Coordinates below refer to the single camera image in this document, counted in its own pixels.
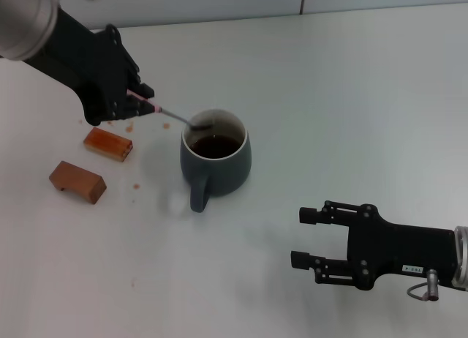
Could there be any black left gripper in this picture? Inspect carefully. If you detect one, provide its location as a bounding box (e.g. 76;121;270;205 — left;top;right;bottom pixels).
21;7;157;127

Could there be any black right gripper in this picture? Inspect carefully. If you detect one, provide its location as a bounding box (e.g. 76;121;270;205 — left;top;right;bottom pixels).
290;200;458;292

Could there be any pink handled metal spoon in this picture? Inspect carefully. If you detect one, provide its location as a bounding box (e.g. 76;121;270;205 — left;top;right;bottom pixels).
126;90;215;131

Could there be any grey ceramic cup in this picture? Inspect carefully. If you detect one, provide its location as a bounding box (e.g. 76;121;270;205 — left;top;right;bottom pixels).
178;109;252;214

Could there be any brown wooden spoon rest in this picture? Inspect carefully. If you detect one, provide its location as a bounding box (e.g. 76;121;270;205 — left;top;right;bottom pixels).
48;159;107;206

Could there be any glossy orange wooden block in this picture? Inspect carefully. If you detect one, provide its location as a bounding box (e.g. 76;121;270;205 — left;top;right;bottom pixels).
83;127;134;163

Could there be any dark coffee liquid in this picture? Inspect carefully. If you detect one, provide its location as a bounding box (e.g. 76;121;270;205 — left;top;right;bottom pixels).
189;134;243;159

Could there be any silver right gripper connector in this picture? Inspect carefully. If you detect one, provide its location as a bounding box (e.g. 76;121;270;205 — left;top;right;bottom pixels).
426;268;439;301

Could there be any grey right gripper cable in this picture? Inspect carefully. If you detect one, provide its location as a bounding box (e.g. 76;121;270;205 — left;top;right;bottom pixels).
407;282;429;301

